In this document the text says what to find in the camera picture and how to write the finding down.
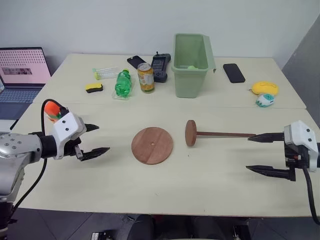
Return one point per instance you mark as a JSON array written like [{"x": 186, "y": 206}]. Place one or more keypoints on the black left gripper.
[{"x": 69, "y": 147}]

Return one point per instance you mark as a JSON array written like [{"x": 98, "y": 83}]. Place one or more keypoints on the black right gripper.
[{"x": 293, "y": 155}]

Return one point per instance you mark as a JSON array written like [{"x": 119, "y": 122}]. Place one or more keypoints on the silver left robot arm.
[{"x": 15, "y": 147}]

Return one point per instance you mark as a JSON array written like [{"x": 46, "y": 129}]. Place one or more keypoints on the round wooden disc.
[{"x": 152, "y": 146}]

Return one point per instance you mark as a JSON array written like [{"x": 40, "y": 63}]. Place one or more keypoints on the wooden rod with round base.
[{"x": 191, "y": 133}]

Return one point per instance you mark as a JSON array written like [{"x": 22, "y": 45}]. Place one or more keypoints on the orange and green toy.
[{"x": 51, "y": 110}]

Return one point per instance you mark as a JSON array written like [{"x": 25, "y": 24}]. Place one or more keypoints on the yellow and black sponge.
[{"x": 94, "y": 88}]

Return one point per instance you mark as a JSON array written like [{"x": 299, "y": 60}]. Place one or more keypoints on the white and teal small toy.
[{"x": 265, "y": 100}]

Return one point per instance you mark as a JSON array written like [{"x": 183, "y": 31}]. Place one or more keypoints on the green plastic bottle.
[{"x": 123, "y": 83}]

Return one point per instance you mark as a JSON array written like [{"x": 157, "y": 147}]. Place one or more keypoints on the yellow plush toy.
[{"x": 265, "y": 87}]

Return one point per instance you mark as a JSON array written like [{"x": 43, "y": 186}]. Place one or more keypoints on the clear tube with green cap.
[{"x": 106, "y": 73}]

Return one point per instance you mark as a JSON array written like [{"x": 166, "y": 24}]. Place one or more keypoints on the yellow drink can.
[{"x": 146, "y": 80}]

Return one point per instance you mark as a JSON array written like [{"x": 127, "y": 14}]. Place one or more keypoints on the large black smartphone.
[{"x": 234, "y": 73}]

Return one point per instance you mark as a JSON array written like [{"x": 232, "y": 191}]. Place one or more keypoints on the small black smartphone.
[{"x": 135, "y": 61}]

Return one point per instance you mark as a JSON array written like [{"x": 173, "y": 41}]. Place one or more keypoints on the black handheld remote controller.
[{"x": 159, "y": 67}]

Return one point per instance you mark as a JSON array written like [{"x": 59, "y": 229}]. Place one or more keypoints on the open laptop computer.
[{"x": 20, "y": 72}]

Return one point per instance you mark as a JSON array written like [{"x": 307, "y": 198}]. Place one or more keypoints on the light green plastic bin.
[{"x": 187, "y": 82}]

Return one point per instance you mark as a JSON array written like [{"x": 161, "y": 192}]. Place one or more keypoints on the small green object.
[{"x": 192, "y": 67}]

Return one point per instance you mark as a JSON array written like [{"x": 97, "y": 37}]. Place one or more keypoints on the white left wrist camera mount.
[{"x": 67, "y": 125}]

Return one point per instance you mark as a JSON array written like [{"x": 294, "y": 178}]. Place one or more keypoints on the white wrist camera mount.
[
  {"x": 303, "y": 135},
  {"x": 67, "y": 125}
]

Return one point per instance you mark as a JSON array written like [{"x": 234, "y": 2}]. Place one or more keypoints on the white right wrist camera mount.
[{"x": 303, "y": 135}]

